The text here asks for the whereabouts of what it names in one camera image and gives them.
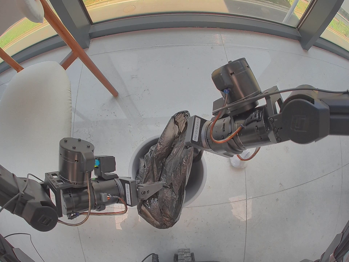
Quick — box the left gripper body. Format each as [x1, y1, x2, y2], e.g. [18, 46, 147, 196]
[63, 176, 138, 215]

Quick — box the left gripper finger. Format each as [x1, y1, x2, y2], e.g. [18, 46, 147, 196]
[137, 181, 165, 200]

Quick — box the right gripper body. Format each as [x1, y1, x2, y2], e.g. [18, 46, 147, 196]
[185, 107, 277, 158]

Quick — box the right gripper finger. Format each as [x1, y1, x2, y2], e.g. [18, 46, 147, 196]
[190, 146, 204, 163]

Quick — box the black plastic bag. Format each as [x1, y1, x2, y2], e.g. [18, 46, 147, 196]
[135, 110, 194, 229]

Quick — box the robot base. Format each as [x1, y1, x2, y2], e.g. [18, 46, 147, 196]
[144, 248, 196, 262]

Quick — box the white trash bin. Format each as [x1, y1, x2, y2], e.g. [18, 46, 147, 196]
[128, 135, 208, 207]

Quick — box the white cushioned wooden chair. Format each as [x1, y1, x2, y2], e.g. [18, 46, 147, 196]
[0, 0, 119, 175]

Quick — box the window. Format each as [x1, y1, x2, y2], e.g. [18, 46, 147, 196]
[0, 0, 349, 73]

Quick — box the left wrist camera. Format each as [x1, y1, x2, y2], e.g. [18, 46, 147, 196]
[93, 155, 119, 180]

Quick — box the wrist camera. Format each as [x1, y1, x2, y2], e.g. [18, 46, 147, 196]
[93, 155, 119, 180]
[212, 65, 235, 114]

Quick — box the black cable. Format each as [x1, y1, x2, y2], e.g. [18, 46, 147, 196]
[0, 233, 46, 262]
[213, 88, 349, 112]

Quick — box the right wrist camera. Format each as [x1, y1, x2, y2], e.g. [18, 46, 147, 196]
[212, 65, 235, 114]

